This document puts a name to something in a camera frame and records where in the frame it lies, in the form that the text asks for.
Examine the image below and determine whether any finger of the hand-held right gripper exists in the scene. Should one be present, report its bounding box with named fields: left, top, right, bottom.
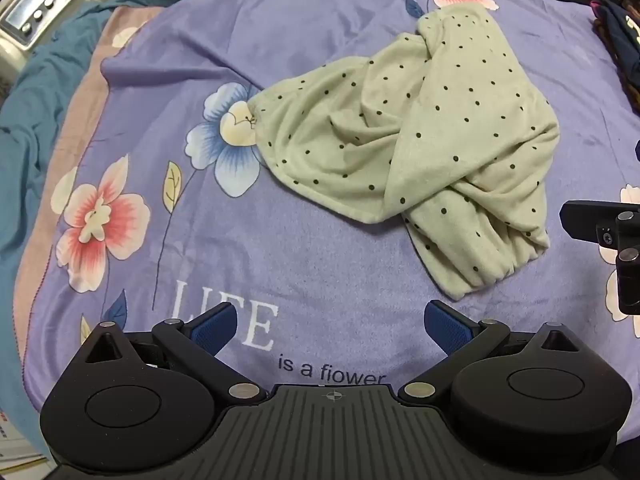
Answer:
left=560, top=200, right=640, bottom=314

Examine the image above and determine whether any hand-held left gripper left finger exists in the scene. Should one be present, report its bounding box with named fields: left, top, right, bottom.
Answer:
left=80, top=302, right=267, bottom=406

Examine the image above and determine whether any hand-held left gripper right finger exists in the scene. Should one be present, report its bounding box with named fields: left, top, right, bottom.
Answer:
left=397, top=300, right=577, bottom=405

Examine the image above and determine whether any green polka dot garment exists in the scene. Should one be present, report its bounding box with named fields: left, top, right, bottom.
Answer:
left=247, top=4, right=561, bottom=302

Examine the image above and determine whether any dark clothes pile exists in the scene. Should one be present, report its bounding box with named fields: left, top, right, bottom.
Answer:
left=591, top=0, right=640, bottom=103

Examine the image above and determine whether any purple floral blanket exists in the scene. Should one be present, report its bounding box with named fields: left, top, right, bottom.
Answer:
left=20, top=0, right=640, bottom=446

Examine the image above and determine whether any printed paper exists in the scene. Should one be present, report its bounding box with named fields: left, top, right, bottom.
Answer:
left=0, top=407, right=53, bottom=468

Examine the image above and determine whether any teal quilt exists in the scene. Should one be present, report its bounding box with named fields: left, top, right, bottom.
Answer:
left=0, top=0, right=281, bottom=443

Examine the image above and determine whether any white appliance control panel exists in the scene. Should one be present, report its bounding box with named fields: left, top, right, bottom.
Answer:
left=0, top=0, right=118, bottom=68

